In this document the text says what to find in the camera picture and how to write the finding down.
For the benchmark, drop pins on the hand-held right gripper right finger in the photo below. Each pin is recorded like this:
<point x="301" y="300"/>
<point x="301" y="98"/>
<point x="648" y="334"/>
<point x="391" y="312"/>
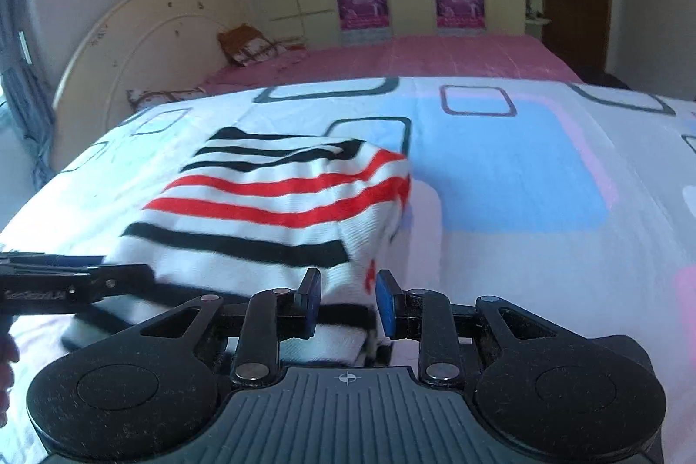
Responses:
<point x="386" y="301"/>

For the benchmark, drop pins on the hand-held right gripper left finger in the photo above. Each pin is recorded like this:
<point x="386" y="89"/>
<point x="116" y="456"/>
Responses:
<point x="312" y="303"/>

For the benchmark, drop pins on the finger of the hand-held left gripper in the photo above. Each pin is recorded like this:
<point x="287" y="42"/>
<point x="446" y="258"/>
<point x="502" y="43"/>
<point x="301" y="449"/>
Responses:
<point x="122" y="279"/>
<point x="54" y="259"/>

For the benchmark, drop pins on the striped knit sweater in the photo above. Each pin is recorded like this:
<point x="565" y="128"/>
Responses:
<point x="261" y="203"/>

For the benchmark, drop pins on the person's left hand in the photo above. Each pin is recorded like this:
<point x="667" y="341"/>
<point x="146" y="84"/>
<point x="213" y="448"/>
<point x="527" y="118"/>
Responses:
<point x="6" y="377"/>

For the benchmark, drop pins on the printed blanket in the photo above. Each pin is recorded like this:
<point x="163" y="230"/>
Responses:
<point x="516" y="181"/>

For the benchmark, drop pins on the white brown printed pillow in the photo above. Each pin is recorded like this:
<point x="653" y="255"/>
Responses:
<point x="163" y="98"/>

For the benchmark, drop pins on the blue curtain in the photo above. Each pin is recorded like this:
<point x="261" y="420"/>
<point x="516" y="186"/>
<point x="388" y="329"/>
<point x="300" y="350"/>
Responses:
<point x="22" y="34"/>

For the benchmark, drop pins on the cream round headboard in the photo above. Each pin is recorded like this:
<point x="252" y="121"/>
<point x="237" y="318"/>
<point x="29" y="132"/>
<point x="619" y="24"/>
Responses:
<point x="136" y="45"/>

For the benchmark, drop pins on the pink bed sheet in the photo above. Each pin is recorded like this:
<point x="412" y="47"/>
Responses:
<point x="435" y="56"/>

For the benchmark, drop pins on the orange patterned pillow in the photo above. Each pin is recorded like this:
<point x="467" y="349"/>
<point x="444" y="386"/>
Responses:
<point x="242" y="45"/>

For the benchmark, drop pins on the dark shelf ornament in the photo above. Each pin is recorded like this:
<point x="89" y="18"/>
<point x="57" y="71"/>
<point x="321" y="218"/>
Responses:
<point x="531" y="6"/>

